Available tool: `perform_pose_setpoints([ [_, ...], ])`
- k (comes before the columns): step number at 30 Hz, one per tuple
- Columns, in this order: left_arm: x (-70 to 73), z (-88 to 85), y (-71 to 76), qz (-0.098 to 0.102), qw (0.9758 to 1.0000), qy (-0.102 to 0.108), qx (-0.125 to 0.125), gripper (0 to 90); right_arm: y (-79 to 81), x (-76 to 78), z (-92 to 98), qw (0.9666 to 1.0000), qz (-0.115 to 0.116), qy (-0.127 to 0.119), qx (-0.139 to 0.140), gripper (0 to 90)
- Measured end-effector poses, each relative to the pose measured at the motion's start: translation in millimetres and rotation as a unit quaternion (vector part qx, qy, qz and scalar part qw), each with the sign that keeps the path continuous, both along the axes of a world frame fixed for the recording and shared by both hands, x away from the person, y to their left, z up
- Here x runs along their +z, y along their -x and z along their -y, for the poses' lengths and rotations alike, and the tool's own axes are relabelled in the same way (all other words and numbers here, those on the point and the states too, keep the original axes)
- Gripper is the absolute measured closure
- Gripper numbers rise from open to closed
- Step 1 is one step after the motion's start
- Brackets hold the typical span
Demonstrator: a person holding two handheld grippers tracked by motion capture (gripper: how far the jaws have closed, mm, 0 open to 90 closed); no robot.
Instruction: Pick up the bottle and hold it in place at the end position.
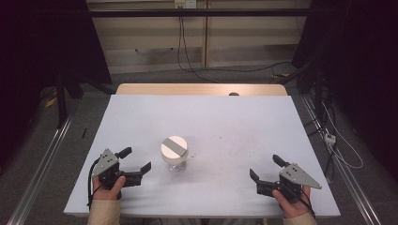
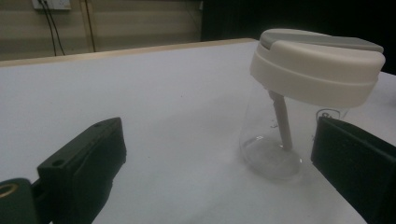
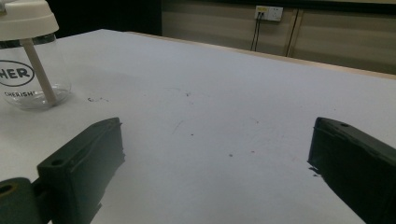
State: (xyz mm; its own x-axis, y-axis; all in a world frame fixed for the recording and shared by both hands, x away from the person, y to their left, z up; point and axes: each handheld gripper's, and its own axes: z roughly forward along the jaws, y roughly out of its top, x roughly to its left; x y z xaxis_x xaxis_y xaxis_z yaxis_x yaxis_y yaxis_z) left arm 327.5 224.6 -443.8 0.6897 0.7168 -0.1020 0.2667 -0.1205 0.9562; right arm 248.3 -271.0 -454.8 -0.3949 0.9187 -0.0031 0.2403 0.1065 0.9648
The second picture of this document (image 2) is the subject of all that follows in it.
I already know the white drinking straw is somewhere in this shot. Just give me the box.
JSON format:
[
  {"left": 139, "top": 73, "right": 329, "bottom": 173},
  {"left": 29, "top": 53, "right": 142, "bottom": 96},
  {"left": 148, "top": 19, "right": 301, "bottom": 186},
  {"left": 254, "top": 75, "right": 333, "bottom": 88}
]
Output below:
[{"left": 268, "top": 90, "right": 294, "bottom": 151}]

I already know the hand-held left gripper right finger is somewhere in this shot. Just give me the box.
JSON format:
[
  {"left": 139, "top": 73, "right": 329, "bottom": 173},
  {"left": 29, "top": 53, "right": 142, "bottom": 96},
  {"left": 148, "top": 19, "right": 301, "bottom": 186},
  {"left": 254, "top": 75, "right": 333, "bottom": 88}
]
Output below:
[{"left": 310, "top": 116, "right": 396, "bottom": 224}]

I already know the black wall cable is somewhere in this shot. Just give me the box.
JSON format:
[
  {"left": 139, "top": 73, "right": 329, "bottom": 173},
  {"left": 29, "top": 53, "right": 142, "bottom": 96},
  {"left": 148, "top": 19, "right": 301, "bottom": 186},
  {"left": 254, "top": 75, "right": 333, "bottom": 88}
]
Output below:
[
  {"left": 43, "top": 0, "right": 66, "bottom": 57},
  {"left": 37, "top": 0, "right": 58, "bottom": 57}
]

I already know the clear cup with white lid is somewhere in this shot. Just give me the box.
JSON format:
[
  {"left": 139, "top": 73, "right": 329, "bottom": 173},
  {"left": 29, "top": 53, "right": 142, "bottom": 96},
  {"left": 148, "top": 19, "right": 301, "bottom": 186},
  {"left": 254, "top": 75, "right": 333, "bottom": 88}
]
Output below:
[{"left": 238, "top": 28, "right": 387, "bottom": 182}]

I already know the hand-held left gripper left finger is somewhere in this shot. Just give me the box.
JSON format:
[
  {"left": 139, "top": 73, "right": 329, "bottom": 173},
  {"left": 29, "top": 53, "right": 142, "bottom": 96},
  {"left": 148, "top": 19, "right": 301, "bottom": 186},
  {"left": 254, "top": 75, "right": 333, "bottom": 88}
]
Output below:
[{"left": 36, "top": 117, "right": 128, "bottom": 224}]

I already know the white wall socket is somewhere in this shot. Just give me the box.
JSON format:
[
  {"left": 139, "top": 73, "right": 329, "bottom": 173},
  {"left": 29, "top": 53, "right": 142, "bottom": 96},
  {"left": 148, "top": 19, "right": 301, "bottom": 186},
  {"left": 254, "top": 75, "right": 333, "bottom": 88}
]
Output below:
[{"left": 32, "top": 0, "right": 72, "bottom": 10}]

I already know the white table mat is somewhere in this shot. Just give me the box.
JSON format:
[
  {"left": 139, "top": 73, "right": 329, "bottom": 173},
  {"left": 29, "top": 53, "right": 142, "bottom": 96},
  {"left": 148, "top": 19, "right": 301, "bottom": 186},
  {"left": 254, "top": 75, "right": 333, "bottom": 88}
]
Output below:
[{"left": 0, "top": 40, "right": 396, "bottom": 224}]

